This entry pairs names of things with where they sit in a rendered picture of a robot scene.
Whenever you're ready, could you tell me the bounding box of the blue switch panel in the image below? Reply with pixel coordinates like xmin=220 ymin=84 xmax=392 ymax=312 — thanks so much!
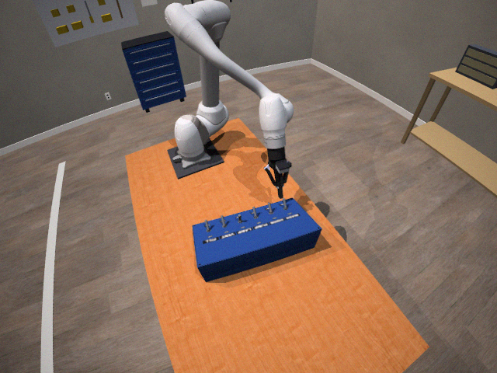
xmin=192 ymin=198 xmax=322 ymax=282

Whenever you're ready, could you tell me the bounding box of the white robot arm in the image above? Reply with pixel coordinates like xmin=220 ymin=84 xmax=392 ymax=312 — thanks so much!
xmin=165 ymin=0 xmax=294 ymax=169

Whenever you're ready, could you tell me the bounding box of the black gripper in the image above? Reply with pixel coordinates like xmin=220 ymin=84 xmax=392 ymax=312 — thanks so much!
xmin=264 ymin=147 xmax=289 ymax=199

